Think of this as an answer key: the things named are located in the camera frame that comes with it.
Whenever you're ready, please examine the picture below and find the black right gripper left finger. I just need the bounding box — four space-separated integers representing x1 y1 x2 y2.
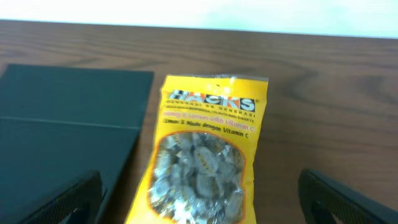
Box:
19 170 103 224

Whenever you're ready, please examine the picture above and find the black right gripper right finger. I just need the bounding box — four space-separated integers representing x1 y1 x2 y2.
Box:
298 169 397 224

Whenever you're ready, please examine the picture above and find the yellow Hacks candy bag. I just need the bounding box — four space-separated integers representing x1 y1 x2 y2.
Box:
126 74 269 223

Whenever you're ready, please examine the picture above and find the dark green gift box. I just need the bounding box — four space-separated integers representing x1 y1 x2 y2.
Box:
1 64 154 216

